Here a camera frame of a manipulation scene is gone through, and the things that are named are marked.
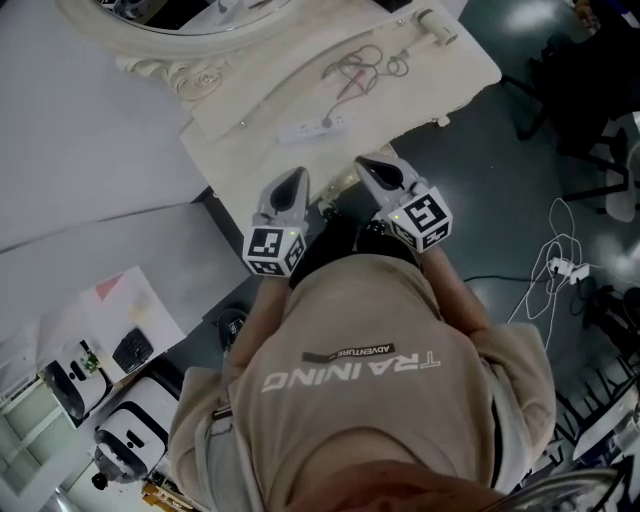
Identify person's right forearm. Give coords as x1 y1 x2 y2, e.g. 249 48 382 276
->
421 243 492 335

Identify black keyboard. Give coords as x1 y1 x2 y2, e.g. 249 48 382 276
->
111 326 153 376

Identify cream carved dressing table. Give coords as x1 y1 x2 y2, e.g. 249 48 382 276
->
177 0 504 202

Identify person's beige shirt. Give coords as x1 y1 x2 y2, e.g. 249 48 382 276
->
168 252 557 512

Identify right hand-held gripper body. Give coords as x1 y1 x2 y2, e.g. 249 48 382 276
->
386 180 455 255

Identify tangled white cables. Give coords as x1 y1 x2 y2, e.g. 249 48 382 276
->
506 196 587 342

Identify white extension socket block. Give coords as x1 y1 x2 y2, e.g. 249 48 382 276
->
546 256 592 285

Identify black round stool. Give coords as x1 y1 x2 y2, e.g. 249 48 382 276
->
216 307 250 352

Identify white and black appliance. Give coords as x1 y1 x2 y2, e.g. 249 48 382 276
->
91 373 182 485
41 338 115 427

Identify person's left forearm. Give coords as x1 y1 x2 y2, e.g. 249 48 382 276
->
227 272 292 374

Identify pink paper sheet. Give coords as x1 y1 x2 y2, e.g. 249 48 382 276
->
93 272 126 303

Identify white desk with drawers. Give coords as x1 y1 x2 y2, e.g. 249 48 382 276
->
78 263 187 387

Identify cream oval framed mirror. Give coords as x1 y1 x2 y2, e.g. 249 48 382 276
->
53 0 304 105

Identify black tripod stand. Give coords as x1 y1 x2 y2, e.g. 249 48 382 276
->
583 283 640 354

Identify white power strip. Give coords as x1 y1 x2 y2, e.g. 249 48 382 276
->
276 112 360 147

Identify white hair dryer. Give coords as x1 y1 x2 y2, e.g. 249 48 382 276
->
405 7 460 55

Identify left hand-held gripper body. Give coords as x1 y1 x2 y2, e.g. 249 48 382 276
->
241 210 310 279

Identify long black cable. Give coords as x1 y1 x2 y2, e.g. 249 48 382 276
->
463 272 552 285

